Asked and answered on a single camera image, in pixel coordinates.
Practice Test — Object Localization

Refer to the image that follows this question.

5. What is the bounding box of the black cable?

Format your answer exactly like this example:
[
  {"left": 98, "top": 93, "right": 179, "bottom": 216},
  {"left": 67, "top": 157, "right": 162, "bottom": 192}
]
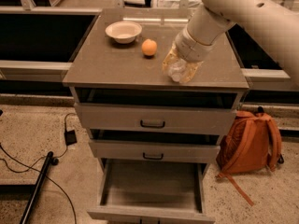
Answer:
[{"left": 0, "top": 112, "right": 78, "bottom": 224}]

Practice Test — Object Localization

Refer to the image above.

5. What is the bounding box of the grey drawer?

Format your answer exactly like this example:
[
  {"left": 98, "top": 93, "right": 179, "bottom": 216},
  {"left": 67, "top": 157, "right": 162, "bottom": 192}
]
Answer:
[
  {"left": 90, "top": 140, "right": 220, "bottom": 163},
  {"left": 75, "top": 103, "right": 236, "bottom": 135},
  {"left": 88, "top": 160, "right": 215, "bottom": 224}
]

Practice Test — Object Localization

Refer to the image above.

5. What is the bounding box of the black pole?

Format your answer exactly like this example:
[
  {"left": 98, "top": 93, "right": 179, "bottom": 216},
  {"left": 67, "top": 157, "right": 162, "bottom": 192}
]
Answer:
[{"left": 20, "top": 151, "right": 54, "bottom": 224}]

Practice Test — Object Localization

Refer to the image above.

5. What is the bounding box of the bottom grey drawer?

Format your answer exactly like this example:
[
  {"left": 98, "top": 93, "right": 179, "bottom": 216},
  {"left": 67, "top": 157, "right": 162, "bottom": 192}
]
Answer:
[{"left": 88, "top": 160, "right": 215, "bottom": 224}]

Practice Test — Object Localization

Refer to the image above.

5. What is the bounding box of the white bowl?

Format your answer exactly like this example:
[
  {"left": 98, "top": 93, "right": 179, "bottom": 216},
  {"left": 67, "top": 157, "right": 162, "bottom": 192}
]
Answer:
[{"left": 106, "top": 21, "right": 142, "bottom": 44}]

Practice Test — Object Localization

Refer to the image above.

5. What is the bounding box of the orange backpack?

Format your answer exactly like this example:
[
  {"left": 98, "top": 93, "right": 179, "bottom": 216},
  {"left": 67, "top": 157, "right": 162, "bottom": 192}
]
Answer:
[{"left": 216, "top": 106, "right": 284, "bottom": 205}]

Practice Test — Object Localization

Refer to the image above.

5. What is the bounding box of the clear plastic water bottle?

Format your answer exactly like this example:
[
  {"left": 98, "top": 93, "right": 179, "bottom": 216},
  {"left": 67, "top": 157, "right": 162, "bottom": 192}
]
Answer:
[{"left": 167, "top": 59, "right": 187, "bottom": 82}]

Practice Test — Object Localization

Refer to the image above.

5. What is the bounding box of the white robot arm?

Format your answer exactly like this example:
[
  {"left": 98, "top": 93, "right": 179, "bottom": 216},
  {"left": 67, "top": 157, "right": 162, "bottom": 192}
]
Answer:
[{"left": 163, "top": 0, "right": 299, "bottom": 84}]

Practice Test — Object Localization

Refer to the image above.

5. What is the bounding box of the black power adapter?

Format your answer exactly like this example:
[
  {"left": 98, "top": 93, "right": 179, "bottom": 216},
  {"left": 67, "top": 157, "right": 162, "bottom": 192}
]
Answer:
[{"left": 64, "top": 130, "right": 77, "bottom": 146}]

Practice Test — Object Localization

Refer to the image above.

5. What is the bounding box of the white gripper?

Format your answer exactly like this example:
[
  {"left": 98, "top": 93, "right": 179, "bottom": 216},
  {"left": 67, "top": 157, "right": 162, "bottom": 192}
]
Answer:
[{"left": 162, "top": 28, "right": 213, "bottom": 83}]

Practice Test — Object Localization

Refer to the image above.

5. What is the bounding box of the top grey drawer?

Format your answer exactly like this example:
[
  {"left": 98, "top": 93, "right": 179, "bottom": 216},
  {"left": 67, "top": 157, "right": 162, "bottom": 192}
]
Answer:
[{"left": 75, "top": 103, "right": 236, "bottom": 135}]

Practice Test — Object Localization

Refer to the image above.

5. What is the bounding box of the orange fruit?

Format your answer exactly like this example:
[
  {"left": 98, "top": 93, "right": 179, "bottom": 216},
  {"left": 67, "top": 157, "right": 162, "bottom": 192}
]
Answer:
[{"left": 141, "top": 39, "right": 157, "bottom": 56}]

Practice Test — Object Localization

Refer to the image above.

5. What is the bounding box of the middle grey drawer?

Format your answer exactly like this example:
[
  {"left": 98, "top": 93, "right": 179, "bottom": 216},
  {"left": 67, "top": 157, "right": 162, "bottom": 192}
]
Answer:
[{"left": 90, "top": 140, "right": 220, "bottom": 163}]

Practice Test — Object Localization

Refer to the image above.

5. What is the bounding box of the grey drawer cabinet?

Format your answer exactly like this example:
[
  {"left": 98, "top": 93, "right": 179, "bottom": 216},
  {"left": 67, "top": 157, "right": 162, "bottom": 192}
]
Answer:
[{"left": 62, "top": 7, "right": 250, "bottom": 224}]

